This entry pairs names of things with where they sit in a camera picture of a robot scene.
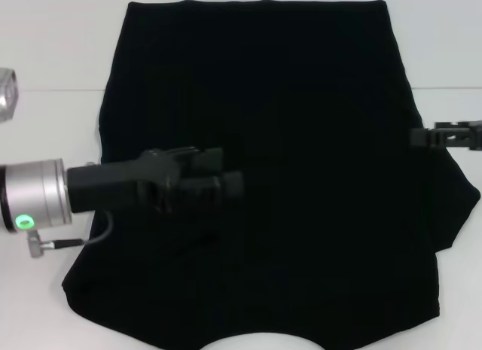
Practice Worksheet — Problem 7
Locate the black shirt with white print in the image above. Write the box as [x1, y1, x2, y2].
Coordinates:
[61, 0, 482, 350]

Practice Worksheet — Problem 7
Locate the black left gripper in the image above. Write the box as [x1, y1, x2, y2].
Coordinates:
[66, 147, 246, 215]

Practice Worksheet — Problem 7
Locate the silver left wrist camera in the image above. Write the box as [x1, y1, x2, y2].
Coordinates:
[0, 67, 20, 122]

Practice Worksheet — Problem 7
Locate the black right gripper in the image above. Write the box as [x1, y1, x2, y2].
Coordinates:
[410, 120, 482, 151]

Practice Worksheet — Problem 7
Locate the left arm cable with plug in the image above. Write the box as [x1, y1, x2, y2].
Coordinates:
[26, 210, 114, 259]

